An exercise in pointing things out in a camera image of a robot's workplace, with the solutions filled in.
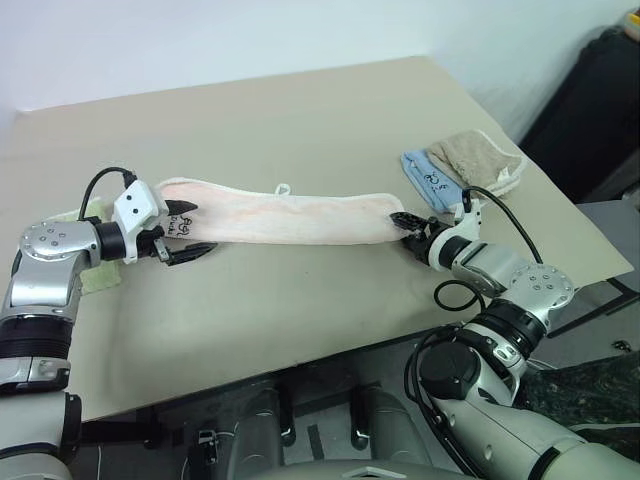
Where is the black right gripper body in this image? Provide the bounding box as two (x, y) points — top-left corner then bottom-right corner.
(402, 217), (442, 265)

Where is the grey robot lower body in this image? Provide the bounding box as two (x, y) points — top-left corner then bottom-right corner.
(183, 372), (506, 480)

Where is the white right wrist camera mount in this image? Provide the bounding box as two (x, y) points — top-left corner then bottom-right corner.
(426, 199), (484, 272)

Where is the beige folded towel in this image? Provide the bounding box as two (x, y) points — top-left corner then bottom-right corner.
(426, 128), (526, 197)

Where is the dark patterned floor mat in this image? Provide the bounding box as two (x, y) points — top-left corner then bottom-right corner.
(519, 344), (640, 437)

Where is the long pale pink towel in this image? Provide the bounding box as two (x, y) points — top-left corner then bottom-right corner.
(153, 176), (405, 248)

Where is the black chair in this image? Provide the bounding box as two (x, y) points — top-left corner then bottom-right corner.
(518, 25), (640, 204)

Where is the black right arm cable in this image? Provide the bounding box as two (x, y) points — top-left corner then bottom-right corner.
(432, 185), (546, 312)

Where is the light blue folded towel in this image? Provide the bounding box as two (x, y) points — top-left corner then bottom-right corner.
(400, 147), (470, 211)

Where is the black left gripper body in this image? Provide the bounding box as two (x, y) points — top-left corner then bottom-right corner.
(133, 225), (174, 265)

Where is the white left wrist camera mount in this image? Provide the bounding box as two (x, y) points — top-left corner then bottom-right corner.
(110, 180), (169, 266)

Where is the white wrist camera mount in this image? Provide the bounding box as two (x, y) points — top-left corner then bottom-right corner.
(110, 180), (169, 266)
(426, 199), (484, 272)

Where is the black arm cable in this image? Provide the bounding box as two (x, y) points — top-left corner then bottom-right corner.
(432, 185), (546, 312)
(81, 166), (138, 222)

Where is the light green towel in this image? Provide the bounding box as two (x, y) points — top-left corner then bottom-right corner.
(58, 197), (122, 297)

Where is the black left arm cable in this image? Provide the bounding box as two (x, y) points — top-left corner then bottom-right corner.
(81, 166), (138, 222)

